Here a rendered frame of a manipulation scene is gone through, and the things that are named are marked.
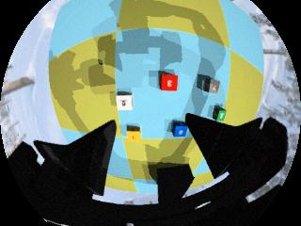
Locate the small yellow block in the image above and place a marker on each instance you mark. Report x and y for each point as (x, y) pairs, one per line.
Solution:
(133, 134)

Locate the small green block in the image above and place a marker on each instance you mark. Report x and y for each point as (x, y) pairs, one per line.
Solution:
(219, 114)

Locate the blue block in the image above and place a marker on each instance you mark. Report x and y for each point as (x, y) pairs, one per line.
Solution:
(179, 129)

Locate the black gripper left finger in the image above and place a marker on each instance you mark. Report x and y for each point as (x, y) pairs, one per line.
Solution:
(87, 158)

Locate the red block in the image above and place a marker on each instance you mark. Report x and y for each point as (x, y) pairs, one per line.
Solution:
(169, 82)

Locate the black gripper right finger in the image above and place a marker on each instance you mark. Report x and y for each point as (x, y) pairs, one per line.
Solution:
(219, 142)

